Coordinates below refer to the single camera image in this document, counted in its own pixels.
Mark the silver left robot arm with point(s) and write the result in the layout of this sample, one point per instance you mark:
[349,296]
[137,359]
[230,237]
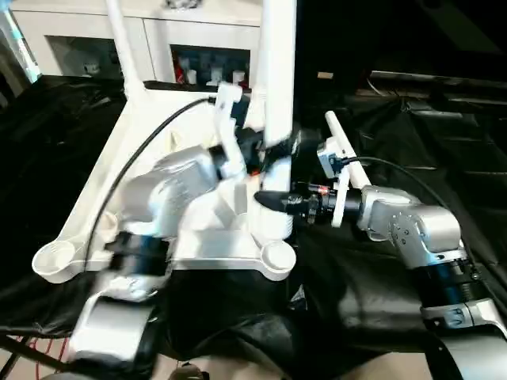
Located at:
[166,190]

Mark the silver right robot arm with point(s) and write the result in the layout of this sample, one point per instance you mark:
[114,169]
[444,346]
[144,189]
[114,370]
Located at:
[416,221]

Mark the red bottle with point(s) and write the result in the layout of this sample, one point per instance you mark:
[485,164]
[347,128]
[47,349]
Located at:
[181,71]

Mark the large black case yellow label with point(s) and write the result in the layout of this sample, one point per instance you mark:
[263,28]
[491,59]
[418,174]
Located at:
[336,35]

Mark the black mat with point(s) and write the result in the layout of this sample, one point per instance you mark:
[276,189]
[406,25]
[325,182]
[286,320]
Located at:
[435,138]

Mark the grey metal bar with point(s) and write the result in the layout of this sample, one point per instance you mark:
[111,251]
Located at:
[435,77]

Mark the white cabinet with glass doors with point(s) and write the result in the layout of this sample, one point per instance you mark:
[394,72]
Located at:
[79,23]

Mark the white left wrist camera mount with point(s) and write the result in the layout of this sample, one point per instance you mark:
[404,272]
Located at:
[227,118]

